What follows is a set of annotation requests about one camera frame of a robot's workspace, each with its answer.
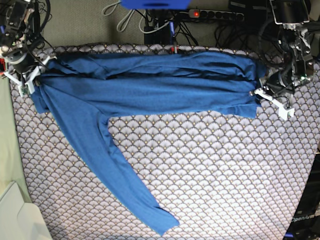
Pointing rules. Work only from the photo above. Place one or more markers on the blue long-sleeve T-shirt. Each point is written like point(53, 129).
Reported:
point(83, 91)

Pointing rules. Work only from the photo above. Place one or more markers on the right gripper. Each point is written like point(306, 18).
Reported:
point(22, 64)

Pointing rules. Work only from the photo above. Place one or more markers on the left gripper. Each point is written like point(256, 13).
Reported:
point(277, 84)

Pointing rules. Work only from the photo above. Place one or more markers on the white power strip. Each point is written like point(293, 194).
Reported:
point(215, 15)

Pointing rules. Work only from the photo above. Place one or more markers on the white plastic bin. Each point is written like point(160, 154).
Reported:
point(20, 220)

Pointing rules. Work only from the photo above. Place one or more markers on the blue centre clamp handle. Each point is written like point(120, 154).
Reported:
point(172, 32)

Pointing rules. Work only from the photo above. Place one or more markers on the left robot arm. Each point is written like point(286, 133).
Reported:
point(297, 68)

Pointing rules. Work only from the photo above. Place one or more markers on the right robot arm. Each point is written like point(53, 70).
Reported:
point(21, 30)

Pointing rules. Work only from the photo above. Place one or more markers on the black OpenArm case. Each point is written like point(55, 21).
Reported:
point(305, 224)

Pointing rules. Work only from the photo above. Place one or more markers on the patterned fan-print tablecloth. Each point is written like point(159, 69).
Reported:
point(223, 177)

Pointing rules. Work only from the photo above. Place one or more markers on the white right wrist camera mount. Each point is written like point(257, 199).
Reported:
point(25, 81)

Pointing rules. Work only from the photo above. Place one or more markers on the blue box at top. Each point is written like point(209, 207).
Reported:
point(156, 4)

